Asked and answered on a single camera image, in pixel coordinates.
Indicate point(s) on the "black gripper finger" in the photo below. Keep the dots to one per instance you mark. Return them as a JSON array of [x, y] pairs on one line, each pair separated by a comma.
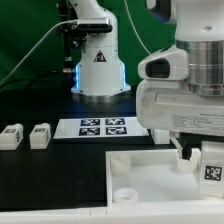
[[184, 149]]

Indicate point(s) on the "white obstacle fence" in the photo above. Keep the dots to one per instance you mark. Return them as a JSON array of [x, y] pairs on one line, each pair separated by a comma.
[[179, 212]]

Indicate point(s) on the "white sheet with tags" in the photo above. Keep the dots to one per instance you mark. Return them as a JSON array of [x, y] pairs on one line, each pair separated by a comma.
[[99, 128]]

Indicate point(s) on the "white square tabletop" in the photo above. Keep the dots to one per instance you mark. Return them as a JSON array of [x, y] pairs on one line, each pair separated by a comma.
[[147, 177]]

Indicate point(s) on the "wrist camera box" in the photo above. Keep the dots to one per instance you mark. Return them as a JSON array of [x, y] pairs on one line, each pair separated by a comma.
[[167, 64]]

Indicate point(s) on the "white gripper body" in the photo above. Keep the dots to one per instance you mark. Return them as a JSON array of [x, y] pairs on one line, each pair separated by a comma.
[[171, 107]]

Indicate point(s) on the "black camera stand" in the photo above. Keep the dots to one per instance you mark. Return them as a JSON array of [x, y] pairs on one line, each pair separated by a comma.
[[71, 36]]

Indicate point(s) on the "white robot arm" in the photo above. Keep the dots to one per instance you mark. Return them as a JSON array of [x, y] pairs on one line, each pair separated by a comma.
[[199, 31]]

